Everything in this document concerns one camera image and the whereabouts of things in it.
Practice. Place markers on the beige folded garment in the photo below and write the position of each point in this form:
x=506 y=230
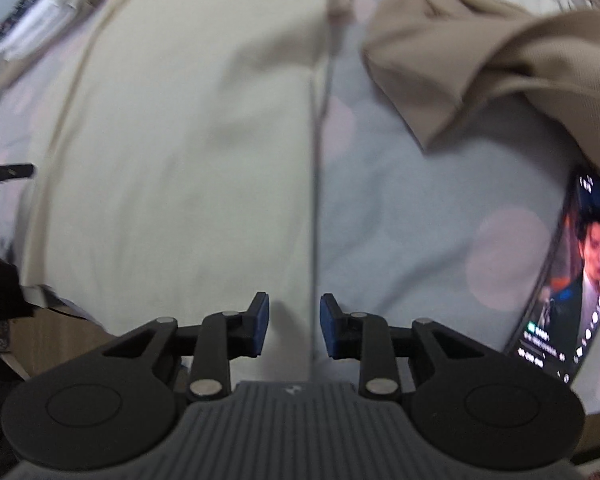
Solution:
x=17 y=72

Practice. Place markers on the dark cloth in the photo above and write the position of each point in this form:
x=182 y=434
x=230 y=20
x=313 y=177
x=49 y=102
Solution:
x=0 y=285

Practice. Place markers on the bed with polka dot sheet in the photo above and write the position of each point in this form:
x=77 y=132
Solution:
x=405 y=210

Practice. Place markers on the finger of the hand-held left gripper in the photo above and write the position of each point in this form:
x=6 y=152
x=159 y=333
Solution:
x=10 y=172

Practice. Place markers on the cream knit sweater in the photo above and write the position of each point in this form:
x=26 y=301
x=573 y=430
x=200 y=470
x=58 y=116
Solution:
x=180 y=135

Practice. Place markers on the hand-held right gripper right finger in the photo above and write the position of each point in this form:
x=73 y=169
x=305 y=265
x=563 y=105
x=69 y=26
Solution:
x=328 y=327

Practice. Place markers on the smartphone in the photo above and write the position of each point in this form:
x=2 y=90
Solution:
x=580 y=285

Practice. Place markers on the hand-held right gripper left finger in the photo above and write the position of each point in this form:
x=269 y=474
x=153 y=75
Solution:
x=261 y=322

